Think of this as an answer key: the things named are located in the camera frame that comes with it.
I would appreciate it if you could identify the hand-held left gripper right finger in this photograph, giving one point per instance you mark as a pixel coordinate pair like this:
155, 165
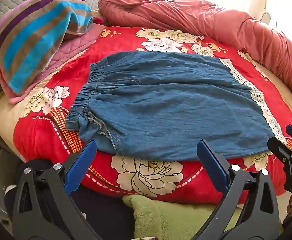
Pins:
213, 167

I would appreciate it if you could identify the green fleece garment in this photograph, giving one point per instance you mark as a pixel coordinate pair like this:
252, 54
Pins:
155, 217

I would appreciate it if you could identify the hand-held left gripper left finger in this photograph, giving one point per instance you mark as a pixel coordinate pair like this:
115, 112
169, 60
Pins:
82, 166

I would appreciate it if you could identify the grey quilted headboard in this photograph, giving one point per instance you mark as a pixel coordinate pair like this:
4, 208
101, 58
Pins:
11, 0

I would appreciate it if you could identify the red floral blanket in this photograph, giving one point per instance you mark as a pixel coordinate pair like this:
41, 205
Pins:
48, 135

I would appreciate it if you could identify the salmon pink comforter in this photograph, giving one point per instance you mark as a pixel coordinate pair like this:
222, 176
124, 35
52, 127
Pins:
185, 12

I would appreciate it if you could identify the pink quilted blanket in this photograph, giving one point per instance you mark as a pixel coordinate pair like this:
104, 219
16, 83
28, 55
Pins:
71, 47

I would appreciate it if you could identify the blue denim pants lace trim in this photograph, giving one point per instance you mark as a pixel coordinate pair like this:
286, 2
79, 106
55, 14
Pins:
160, 100

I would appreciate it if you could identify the striped towel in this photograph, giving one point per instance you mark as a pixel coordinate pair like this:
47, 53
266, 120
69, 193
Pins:
31, 37

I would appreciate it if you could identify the dark cloth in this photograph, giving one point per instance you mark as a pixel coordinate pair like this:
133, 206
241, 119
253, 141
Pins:
106, 205

